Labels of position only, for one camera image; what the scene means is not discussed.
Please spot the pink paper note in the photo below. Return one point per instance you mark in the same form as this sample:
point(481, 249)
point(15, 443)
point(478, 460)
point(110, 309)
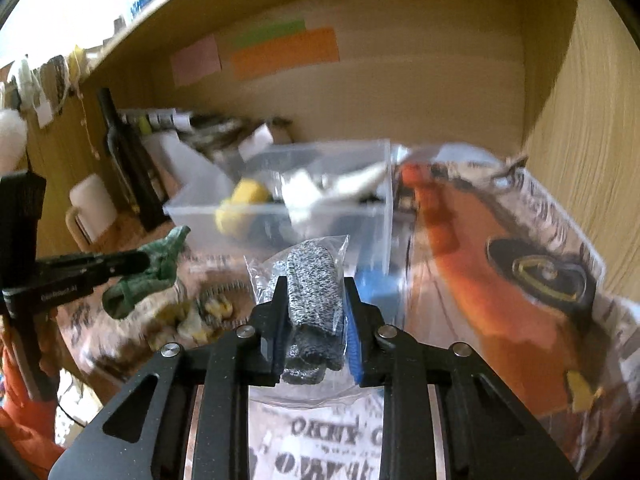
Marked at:
point(196, 60)

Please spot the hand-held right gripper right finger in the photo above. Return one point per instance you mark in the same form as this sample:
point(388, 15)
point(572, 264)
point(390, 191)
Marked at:
point(353, 342)

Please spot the white cloth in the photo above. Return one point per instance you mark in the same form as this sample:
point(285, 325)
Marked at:
point(301, 191)

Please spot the yellow soft toy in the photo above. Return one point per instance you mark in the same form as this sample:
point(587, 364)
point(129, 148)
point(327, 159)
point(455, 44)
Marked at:
point(241, 201)

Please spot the green paper note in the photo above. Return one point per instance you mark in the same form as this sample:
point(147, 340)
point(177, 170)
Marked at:
point(267, 34)

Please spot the grey knit socks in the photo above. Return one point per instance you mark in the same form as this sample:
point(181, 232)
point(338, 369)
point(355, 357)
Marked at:
point(312, 280)

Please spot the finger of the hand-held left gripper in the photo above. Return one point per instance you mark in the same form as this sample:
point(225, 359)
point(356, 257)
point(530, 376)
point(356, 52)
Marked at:
point(100, 265)

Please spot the green knit cloth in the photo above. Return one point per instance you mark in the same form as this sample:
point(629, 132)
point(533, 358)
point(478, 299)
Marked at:
point(162, 262)

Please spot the white fluffy ball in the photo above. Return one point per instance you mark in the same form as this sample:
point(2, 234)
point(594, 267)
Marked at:
point(10, 137)

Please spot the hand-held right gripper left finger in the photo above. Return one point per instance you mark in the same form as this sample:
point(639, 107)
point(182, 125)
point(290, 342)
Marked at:
point(279, 355)

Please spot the orange paper note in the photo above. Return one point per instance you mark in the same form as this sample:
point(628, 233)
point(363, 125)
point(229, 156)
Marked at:
point(285, 56)

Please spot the dark glass bottle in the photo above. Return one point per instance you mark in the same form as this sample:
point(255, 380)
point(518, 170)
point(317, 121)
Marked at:
point(125, 160)

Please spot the printed table cover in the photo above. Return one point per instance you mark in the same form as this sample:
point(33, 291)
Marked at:
point(500, 310)

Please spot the white paper box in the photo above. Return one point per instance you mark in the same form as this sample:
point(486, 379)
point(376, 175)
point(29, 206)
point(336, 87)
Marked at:
point(172, 155)

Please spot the blue cloth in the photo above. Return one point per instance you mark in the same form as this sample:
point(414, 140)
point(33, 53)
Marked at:
point(381, 285)

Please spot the row of small bottles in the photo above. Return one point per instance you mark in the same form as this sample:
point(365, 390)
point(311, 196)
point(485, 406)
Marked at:
point(156, 120)

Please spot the person's left forearm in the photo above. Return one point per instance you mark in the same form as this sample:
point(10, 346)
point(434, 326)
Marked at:
point(22, 410)

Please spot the white mug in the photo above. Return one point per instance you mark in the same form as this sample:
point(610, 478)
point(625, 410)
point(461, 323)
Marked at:
point(92, 201)

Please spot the clear plastic box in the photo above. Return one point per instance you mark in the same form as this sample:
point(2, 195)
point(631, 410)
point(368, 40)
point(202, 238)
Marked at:
point(362, 240)

